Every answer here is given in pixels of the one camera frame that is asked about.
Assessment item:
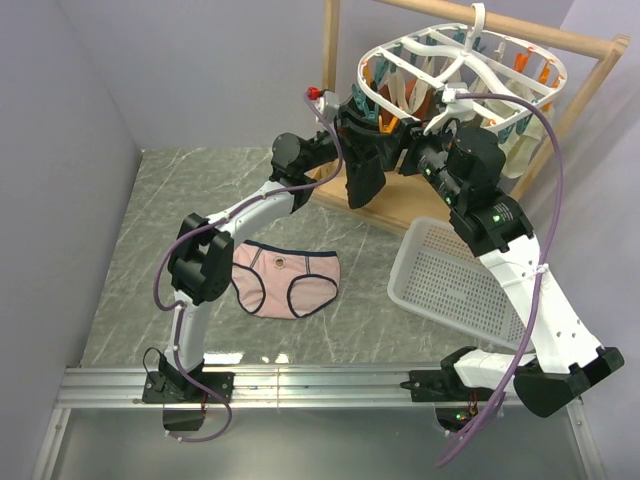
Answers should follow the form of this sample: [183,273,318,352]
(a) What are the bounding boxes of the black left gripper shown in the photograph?
[300,106,393,175]

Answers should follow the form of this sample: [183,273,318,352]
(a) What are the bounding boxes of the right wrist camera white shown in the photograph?
[423,86,475,135]

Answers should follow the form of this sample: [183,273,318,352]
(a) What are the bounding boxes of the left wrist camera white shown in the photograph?
[306,86,340,124]

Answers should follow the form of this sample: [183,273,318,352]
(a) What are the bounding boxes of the aluminium mounting rail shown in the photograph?
[54,364,584,411]

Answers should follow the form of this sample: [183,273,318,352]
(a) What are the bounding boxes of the cream white underwear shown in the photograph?
[483,79,555,179]

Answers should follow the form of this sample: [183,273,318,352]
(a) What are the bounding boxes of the rust orange underwear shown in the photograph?
[379,75,437,121]

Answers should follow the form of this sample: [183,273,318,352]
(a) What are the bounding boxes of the orange clothes peg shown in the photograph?
[378,115,399,134]
[537,59,558,112]

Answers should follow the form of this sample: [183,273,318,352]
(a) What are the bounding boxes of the pink underwear navy trim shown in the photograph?
[232,240,341,320]

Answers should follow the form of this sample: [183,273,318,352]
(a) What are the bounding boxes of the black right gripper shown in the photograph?
[374,113,466,208]

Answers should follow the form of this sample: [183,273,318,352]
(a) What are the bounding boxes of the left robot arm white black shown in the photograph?
[144,92,409,403]

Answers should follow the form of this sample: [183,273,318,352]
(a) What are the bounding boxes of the black ribbed underwear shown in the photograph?
[345,146,386,210]

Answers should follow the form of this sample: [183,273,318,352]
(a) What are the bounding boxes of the teal clothes peg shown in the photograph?
[351,84,379,122]
[498,114,532,145]

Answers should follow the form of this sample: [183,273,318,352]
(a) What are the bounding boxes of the white plastic laundry basket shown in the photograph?
[387,217,525,350]

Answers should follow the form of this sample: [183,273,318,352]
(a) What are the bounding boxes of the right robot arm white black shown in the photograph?
[403,120,624,418]

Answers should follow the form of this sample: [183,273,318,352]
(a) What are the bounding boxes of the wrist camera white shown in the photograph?
[423,86,475,135]
[306,86,340,124]

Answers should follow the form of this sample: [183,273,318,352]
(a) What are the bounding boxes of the white round clip hanger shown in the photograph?
[354,4,567,130]

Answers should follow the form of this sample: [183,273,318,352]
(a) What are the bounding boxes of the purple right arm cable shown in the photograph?
[435,92,564,469]

